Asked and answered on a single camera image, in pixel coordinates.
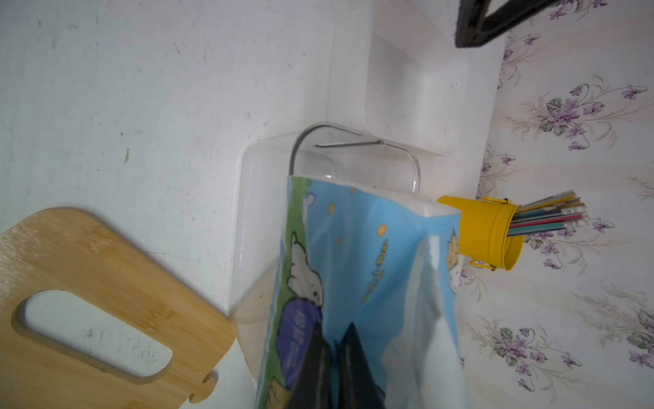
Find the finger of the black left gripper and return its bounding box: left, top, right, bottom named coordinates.
left=455, top=0, right=555, bottom=49

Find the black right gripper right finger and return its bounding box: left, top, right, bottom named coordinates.
left=337, top=323, right=385, bottom=409

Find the colored pencils bundle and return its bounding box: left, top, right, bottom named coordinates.
left=507, top=190, right=589, bottom=237

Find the bamboo tissue box lid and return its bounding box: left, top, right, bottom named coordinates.
left=0, top=206, right=238, bottom=409

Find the yellow metal pen bucket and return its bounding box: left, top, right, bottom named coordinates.
left=438, top=196, right=523, bottom=271

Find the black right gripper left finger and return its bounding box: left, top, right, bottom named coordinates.
left=285, top=324, right=333, bottom=409

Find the clear plastic tissue box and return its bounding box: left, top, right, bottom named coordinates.
left=227, top=122, right=422, bottom=382

